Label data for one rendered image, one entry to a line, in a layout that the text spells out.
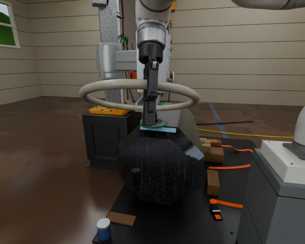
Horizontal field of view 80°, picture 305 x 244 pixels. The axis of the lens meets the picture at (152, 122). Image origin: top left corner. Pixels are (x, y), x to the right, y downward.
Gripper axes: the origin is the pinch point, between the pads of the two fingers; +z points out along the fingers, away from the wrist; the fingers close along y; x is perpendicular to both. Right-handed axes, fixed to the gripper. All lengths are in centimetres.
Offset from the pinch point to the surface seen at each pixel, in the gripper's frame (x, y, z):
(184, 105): -21.2, 27.3, -8.6
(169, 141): -33, 91, 10
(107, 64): 25, 158, -76
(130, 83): 5.8, -0.7, -8.9
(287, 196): -70, 20, 32
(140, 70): -5, 71, -40
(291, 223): -76, 24, 46
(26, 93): 369, 726, -150
